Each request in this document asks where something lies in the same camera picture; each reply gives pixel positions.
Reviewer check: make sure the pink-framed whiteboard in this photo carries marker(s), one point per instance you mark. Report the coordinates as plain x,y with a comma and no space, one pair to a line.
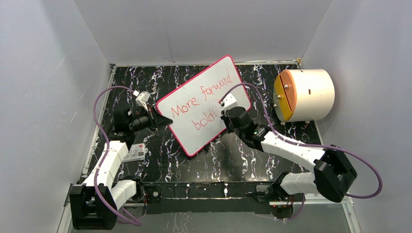
194,106

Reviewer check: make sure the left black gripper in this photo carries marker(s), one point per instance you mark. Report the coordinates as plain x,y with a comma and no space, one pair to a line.
155,120

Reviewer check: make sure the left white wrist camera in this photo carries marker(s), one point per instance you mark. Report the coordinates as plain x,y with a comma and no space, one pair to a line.
141,98

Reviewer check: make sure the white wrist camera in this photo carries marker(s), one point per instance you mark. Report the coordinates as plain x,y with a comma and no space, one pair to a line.
228,102
141,98

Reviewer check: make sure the whiteboard metal stand leg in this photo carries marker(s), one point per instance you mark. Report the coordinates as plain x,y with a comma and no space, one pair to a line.
205,150

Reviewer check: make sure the white printed label card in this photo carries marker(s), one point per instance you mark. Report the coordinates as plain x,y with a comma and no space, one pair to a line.
137,152

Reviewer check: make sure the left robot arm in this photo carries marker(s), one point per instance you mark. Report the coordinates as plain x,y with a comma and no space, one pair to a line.
97,201

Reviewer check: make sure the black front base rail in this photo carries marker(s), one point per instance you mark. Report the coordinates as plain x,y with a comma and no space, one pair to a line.
205,197

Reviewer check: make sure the white cylindrical drum device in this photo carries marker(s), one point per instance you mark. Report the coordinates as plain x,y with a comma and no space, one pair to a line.
303,95

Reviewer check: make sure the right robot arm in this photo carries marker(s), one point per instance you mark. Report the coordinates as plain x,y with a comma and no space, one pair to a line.
329,172

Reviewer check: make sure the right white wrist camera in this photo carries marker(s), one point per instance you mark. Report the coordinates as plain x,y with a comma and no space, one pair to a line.
228,102

